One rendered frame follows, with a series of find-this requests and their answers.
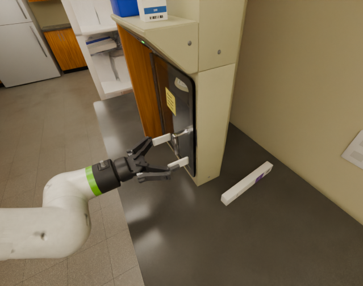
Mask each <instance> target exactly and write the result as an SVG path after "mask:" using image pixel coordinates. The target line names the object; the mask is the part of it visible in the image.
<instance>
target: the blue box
mask: <svg viewBox="0 0 363 286"><path fill-rule="evenodd" d="M110 2H111V7H112V11H113V13H114V14H115V15H117V16H119V17H122V18H124V17H129V16H137V15H140V14H139V8H138V4H137V0H110Z"/></svg>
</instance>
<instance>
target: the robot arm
mask: <svg viewBox="0 0 363 286"><path fill-rule="evenodd" d="M169 140H171V136H170V133H168V134H165V135H163V136H158V137H155V138H152V137H148V136H146V137H145V138H143V139H142V140H141V141H140V142H138V143H137V144H136V145H135V146H133V147H132V148H130V149H127V150H126V152H127V154H128V157H127V158H126V157H121V158H118V159H115V160H114V162H112V160H111V159H107V160H105V161H103V160H101V161H100V163H96V164H94V165H91V166H89V167H86V168H83V169H80V170H76V171H70V172H65V173H61V174H58V175H56V176H54V177H53V178H52V179H50V180H49V181H48V183H47V184H46V185H45V187H44V190H43V206H42V207H40V208H0V261H1V260H8V259H36V258H55V259H56V258H64V257H67V256H70V255H72V254H74V253H75V252H76V251H78V250H79V249H80V248H81V247H82V246H83V245H84V244H85V243H86V241H87V239H88V237H89V235H90V232H91V219H90V213H89V203H88V201H89V200H90V199H92V198H94V197H97V196H99V195H101V194H104V193H106V192H109V191H111V190H113V189H116V188H118V187H120V186H121V183H120V181H122V182H125V181H127V180H130V179H132V178H133V177H134V176H137V179H138V182H139V183H142V182H146V181H155V180H171V173H172V172H175V171H177V170H179V169H180V167H182V166H184V165H187V164H189V158H188V157H185V158H182V159H180V160H177V161H175V162H173V163H170V164H168V166H167V167H165V166H158V165H150V164H149V163H147V162H146V160H145V159H144V156H145V155H146V153H147V152H148V150H149V149H150V148H151V146H152V145H153V146H156V145H159V144H162V143H164V142H167V141H169ZM142 172H145V173H142Z"/></svg>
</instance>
